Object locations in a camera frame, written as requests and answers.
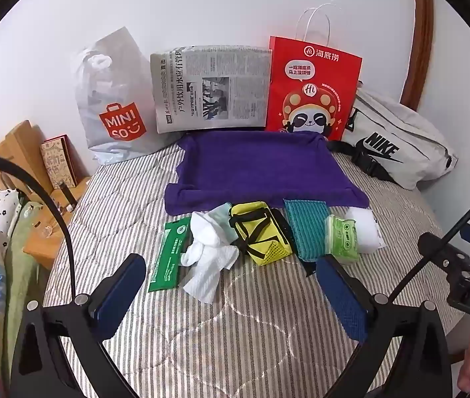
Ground newspaper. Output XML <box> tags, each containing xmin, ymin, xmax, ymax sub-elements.
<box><xmin>150</xmin><ymin>45</ymin><xmax>274</xmax><ymax>134</ymax></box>

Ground yellow mesh pouch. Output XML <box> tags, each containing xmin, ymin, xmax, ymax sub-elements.
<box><xmin>229</xmin><ymin>201</ymin><xmax>294</xmax><ymax>266</ymax></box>

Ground flat green tissue packet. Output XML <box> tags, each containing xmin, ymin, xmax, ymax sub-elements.
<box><xmin>149</xmin><ymin>217</ymin><xmax>194</xmax><ymax>292</ymax></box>

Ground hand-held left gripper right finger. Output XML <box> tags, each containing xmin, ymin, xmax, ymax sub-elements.
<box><xmin>315</xmin><ymin>254</ymin><xmax>454</xmax><ymax>398</ymax></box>

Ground teal ribbed cloth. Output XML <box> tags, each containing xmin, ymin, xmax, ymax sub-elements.
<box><xmin>282</xmin><ymin>199</ymin><xmax>330</xmax><ymax>263</ymax></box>

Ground white plastic shopping bag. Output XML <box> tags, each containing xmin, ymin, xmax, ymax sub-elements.
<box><xmin>71</xmin><ymin>27</ymin><xmax>178</xmax><ymax>164</ymax></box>

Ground red paper bag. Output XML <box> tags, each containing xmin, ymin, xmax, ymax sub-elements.
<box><xmin>265</xmin><ymin>3</ymin><xmax>363</xmax><ymax>142</ymax></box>

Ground white waist bag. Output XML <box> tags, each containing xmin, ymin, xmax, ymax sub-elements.
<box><xmin>328</xmin><ymin>82</ymin><xmax>460</xmax><ymax>191</ymax></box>

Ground small green tissue pack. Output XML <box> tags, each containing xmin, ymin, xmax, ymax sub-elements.
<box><xmin>325</xmin><ymin>215</ymin><xmax>361</xmax><ymax>265</ymax></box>

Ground purple towel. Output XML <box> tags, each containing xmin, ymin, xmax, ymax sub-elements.
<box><xmin>164</xmin><ymin>130</ymin><xmax>370</xmax><ymax>217</ymax></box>

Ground wooden headboard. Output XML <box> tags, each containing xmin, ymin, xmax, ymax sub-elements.
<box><xmin>0</xmin><ymin>120</ymin><xmax>55</xmax><ymax>202</ymax></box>

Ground wooden door frame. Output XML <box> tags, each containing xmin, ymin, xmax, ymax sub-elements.
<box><xmin>400</xmin><ymin>0</ymin><xmax>435</xmax><ymax>110</ymax></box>

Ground wooden nightstand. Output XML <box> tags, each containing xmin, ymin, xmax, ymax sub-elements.
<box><xmin>23</xmin><ymin>174</ymin><xmax>91</xmax><ymax>271</ymax></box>

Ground green blanket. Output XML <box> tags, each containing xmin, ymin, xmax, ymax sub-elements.
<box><xmin>3</xmin><ymin>200</ymin><xmax>55</xmax><ymax>386</ymax></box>

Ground striped quilt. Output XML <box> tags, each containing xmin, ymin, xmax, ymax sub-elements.
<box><xmin>44</xmin><ymin>145</ymin><xmax>466</xmax><ymax>398</ymax></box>

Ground black cable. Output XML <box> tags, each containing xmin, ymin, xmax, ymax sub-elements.
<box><xmin>0</xmin><ymin>152</ymin><xmax>76</xmax><ymax>299</ymax></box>
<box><xmin>384</xmin><ymin>185</ymin><xmax>470</xmax><ymax>304</ymax></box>

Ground white paper towel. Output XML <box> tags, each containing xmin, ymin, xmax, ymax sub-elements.
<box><xmin>182</xmin><ymin>257</ymin><xmax>236</xmax><ymax>304</ymax></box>

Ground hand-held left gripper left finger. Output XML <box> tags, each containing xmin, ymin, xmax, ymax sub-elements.
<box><xmin>9</xmin><ymin>253</ymin><xmax>147</xmax><ymax>398</ymax></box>

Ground small dark bottle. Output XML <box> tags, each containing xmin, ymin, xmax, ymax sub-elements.
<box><xmin>61</xmin><ymin>183</ymin><xmax>79</xmax><ymax>213</ymax></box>

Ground patterned brown book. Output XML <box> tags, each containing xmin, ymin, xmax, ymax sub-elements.
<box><xmin>39</xmin><ymin>134</ymin><xmax>79</xmax><ymax>190</ymax></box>

